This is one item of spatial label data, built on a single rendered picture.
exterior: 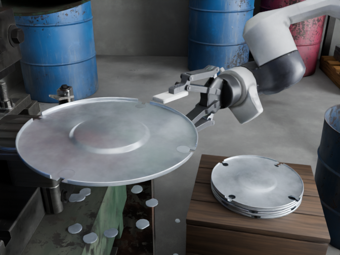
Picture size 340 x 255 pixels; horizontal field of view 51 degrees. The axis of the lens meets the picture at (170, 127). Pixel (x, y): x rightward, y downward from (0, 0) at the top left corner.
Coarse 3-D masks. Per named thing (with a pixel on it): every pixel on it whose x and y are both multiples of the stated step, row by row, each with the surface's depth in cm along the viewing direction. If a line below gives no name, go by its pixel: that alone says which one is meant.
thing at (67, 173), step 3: (63, 171) 49; (66, 171) 49; (69, 171) 49; (72, 171) 49; (60, 174) 48; (63, 174) 48; (66, 174) 48; (69, 174) 48; (72, 174) 48; (60, 177) 48; (63, 177) 48; (66, 177) 48; (69, 177) 48
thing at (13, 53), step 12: (0, 0) 57; (0, 12) 52; (12, 12) 55; (0, 24) 52; (12, 24) 55; (0, 36) 52; (12, 36) 55; (0, 48) 50; (12, 48) 56; (0, 60) 52; (12, 60) 56
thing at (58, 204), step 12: (0, 120) 64; (12, 120) 63; (24, 120) 63; (0, 132) 59; (12, 132) 59; (0, 144) 56; (12, 144) 56; (0, 156) 54; (12, 156) 54; (12, 168) 58; (24, 168) 57; (12, 180) 59; (24, 180) 58; (36, 180) 58; (48, 180) 58; (60, 180) 60; (48, 192) 59; (60, 192) 61; (48, 204) 60; (60, 204) 61
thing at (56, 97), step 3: (51, 96) 73; (54, 96) 73; (57, 96) 73; (60, 96) 73; (63, 96) 73; (66, 96) 73; (69, 96) 73; (72, 96) 73; (57, 99) 72; (60, 99) 72; (63, 99) 72
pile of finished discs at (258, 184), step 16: (224, 160) 126; (240, 160) 126; (256, 160) 126; (272, 160) 126; (224, 176) 117; (240, 176) 116; (256, 176) 116; (272, 176) 116; (288, 176) 117; (224, 192) 110; (240, 192) 110; (256, 192) 110; (272, 192) 110; (288, 192) 110; (240, 208) 105; (256, 208) 103; (272, 208) 103; (288, 208) 105
